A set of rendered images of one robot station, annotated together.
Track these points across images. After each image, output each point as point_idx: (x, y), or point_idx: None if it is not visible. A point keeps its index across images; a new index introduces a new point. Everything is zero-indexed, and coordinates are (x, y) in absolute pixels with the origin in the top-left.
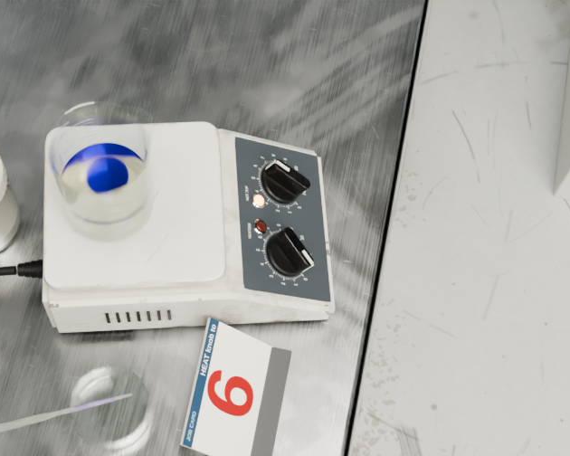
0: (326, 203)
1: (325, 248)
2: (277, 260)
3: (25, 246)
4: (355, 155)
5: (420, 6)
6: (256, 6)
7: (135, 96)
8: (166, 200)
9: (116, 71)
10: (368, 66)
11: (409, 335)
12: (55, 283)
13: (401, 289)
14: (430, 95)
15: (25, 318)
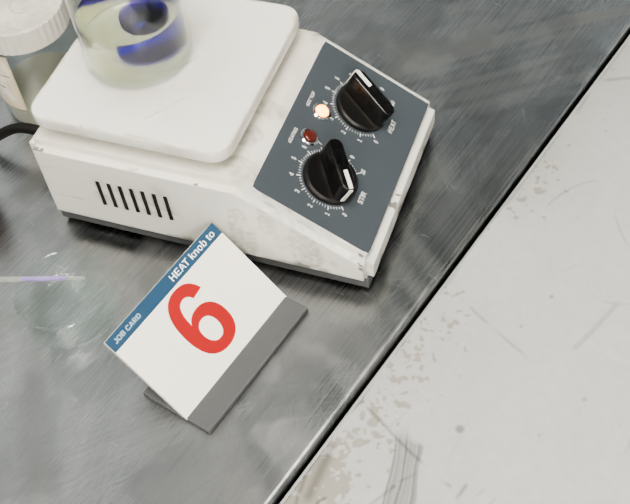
0: (428, 170)
1: (390, 196)
2: (312, 175)
3: None
4: (488, 131)
5: None
6: None
7: None
8: (202, 66)
9: (260, 0)
10: (546, 50)
11: (465, 336)
12: (38, 113)
13: (479, 283)
14: (611, 93)
15: (40, 194)
